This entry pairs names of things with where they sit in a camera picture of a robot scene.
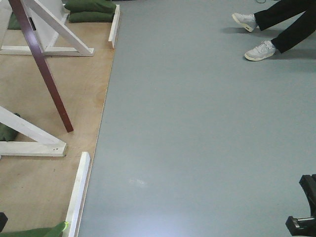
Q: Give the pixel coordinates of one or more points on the white edge rail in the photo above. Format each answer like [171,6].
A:
[114,27]
[73,215]

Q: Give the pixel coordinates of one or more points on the black trouser leg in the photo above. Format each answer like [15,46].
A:
[285,9]
[296,34]

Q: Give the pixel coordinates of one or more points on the green sandbag near left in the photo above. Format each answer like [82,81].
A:
[7,133]

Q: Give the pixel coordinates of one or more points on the lower green sandbag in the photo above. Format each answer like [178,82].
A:
[78,17]

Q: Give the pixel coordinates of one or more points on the upper green sandbag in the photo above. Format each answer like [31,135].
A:
[104,6]

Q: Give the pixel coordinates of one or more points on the black door hinge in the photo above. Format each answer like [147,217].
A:
[32,23]

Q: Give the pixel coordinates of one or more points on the white sneaker upper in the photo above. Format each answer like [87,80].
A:
[247,21]

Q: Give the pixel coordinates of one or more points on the green sandbag bottom corner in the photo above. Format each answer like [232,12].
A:
[39,232]

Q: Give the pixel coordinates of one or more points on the black trouser leg upper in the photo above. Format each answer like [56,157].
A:
[285,9]

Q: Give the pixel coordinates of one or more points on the white wooden door frame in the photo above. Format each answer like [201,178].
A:
[53,36]

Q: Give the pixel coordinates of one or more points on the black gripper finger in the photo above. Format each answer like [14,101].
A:
[308,184]
[301,226]

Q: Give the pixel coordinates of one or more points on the green sandbag behind frame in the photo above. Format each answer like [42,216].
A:
[13,23]

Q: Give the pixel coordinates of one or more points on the white sneaker lower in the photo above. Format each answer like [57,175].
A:
[264,50]

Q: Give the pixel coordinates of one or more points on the white far edge rail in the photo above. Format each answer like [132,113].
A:
[114,27]

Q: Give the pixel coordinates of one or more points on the black trouser leg lower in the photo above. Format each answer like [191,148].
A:
[296,34]

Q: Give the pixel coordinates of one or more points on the white sneaker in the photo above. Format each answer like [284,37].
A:
[247,21]
[264,50]

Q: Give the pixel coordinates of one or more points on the white near edge rail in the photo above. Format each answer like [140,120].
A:
[73,215]

